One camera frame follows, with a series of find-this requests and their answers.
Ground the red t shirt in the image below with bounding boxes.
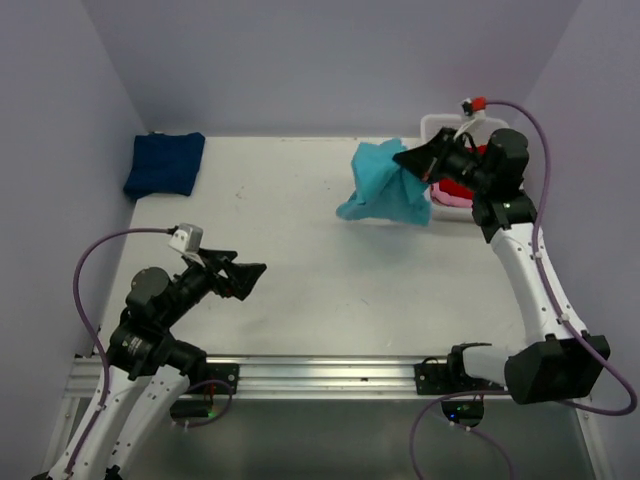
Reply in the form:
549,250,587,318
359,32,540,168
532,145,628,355
430,144,487,208

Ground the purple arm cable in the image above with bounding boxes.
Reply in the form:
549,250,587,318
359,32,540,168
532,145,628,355
410,99,640,480
63,227,234,475

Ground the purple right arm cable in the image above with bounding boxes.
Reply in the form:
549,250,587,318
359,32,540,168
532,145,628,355
410,99,640,480

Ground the folded navy blue t shirt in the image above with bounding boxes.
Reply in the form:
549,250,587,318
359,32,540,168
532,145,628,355
123,132,206,201

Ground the pink t shirt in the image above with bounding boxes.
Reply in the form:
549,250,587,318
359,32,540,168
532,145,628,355
431,179,473,208

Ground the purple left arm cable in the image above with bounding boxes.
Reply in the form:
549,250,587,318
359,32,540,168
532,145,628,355
63,227,234,475

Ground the aluminium mounting rail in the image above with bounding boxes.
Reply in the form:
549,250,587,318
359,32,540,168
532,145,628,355
63,353,586,401

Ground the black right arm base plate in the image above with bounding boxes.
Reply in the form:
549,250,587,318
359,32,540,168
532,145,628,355
413,357,460,396

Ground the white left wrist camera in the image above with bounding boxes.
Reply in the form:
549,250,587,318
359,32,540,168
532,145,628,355
168,223,204,266

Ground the turquoise t shirt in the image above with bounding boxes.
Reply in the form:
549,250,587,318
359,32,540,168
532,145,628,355
336,138,432,226

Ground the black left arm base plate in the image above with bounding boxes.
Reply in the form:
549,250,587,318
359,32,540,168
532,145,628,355
196,362,240,397

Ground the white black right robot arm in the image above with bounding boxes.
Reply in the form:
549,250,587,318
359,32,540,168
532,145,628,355
393,127,610,404

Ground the white plastic laundry basket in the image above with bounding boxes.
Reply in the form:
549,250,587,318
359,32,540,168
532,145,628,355
420,114,509,223

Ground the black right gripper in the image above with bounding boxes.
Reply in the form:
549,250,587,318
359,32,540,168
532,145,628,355
395,127,493,194

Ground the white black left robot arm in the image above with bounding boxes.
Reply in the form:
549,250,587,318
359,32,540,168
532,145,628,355
41,249,267,479

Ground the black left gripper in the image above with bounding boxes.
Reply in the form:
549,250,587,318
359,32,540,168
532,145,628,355
158,246,265,328

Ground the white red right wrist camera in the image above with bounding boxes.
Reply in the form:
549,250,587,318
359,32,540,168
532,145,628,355
454,97,487,140

